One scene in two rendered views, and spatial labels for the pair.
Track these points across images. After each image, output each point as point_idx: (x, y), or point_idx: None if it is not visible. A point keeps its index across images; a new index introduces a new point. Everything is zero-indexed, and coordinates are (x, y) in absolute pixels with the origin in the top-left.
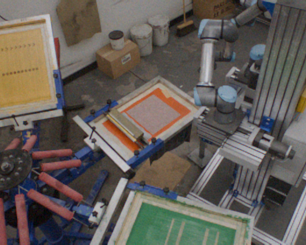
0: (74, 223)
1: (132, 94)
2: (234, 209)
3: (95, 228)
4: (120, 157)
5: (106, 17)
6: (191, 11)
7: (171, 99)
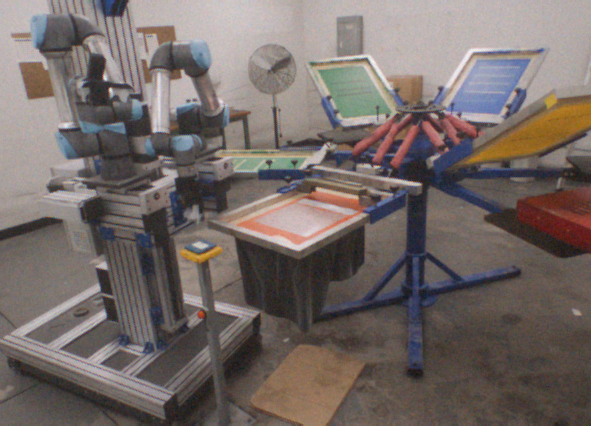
0: (419, 308)
1: (345, 223)
2: (190, 313)
3: (389, 315)
4: (402, 406)
5: None
6: None
7: (269, 234)
